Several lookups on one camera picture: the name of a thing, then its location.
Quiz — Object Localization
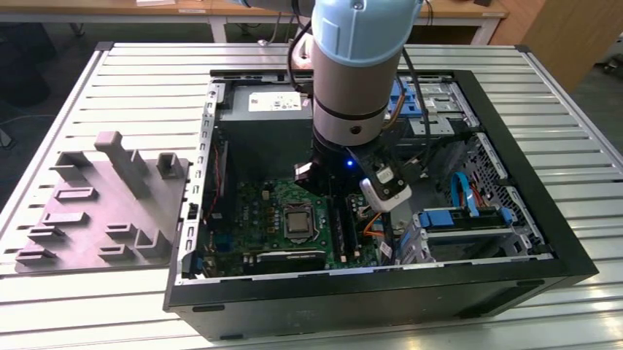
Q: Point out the black CPU socket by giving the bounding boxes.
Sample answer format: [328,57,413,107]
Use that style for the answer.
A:
[280,201,320,244]

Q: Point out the silver CPU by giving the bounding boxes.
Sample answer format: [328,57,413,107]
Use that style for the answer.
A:
[284,211,312,234]

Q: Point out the grey power supply unit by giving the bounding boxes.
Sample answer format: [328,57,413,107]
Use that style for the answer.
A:
[216,85,314,178]

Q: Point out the green motherboard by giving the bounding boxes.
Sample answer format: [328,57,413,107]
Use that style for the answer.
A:
[196,176,385,276]

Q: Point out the black graphics card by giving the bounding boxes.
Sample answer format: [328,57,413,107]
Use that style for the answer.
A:
[254,249,326,273]

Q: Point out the blue drive bay latch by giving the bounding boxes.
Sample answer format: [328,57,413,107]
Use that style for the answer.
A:
[388,82,420,118]

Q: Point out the hard disk in blue carrier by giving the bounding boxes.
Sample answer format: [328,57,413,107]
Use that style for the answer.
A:
[417,207,512,230]

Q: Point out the silver metal drive cage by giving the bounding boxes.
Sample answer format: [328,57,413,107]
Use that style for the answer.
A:
[388,78,480,158]

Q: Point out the metal disk bay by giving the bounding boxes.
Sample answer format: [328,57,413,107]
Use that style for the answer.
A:
[412,211,556,263]

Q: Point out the black open PC case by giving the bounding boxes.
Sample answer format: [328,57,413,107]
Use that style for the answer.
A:
[161,69,598,342]

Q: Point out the grey parts rack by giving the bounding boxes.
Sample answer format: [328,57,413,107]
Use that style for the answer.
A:
[11,131,193,274]

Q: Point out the wooden desk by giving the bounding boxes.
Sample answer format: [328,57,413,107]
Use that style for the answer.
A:
[0,0,509,44]

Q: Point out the wooden cabinet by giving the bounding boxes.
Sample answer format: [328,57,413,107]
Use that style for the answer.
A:
[490,0,623,96]

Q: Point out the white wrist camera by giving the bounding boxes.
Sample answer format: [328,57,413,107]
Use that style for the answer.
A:
[358,167,413,213]

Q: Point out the orange wires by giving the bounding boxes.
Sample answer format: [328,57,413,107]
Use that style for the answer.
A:
[364,214,386,238]

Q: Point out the pale blue flat cable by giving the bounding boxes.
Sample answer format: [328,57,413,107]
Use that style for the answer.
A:
[394,233,416,264]

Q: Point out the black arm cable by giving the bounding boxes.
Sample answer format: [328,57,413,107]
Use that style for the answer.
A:
[398,49,437,179]
[285,14,314,98]

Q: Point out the blue SATA cable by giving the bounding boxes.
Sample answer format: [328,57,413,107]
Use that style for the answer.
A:
[449,171,482,218]

